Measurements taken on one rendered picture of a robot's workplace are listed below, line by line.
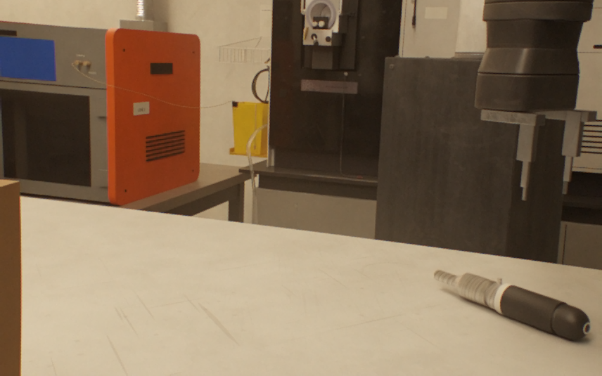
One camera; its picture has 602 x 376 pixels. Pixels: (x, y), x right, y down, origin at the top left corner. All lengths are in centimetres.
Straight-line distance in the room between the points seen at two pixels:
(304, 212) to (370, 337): 164
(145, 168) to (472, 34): 98
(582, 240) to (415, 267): 135
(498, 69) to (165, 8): 322
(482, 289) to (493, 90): 17
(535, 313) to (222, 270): 28
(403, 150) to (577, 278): 55
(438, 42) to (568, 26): 153
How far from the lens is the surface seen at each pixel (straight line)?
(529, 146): 56
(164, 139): 198
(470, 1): 128
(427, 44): 211
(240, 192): 239
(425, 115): 122
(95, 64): 182
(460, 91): 119
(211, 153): 364
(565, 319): 59
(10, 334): 28
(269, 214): 222
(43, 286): 67
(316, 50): 212
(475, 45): 127
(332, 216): 215
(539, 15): 56
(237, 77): 355
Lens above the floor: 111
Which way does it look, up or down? 10 degrees down
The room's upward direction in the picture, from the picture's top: 2 degrees clockwise
